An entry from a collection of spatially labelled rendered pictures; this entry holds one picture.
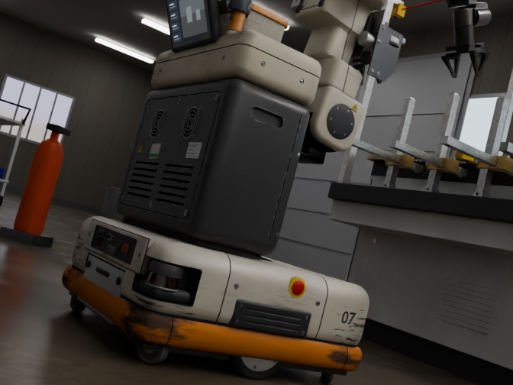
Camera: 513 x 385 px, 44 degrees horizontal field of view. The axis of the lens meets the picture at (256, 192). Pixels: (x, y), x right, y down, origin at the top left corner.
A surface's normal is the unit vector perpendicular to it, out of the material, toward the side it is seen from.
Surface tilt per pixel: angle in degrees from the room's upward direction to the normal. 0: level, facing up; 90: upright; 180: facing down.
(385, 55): 90
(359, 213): 90
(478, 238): 90
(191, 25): 115
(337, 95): 90
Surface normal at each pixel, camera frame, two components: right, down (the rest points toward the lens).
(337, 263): -0.81, -0.25
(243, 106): 0.53, 0.07
